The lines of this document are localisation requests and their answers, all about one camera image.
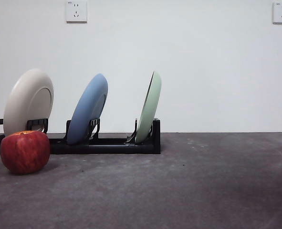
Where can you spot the beige plate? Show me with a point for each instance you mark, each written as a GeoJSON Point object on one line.
{"type": "Point", "coordinates": [24, 100]}

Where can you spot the red apple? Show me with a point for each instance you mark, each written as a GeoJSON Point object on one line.
{"type": "Point", "coordinates": [24, 152]}

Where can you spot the black plate rack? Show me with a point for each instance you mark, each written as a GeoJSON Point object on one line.
{"type": "Point", "coordinates": [107, 149]}

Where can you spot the green plate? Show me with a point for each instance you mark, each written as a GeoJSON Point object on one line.
{"type": "Point", "coordinates": [149, 112]}

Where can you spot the blue plate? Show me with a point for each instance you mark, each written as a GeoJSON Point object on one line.
{"type": "Point", "coordinates": [86, 109]}

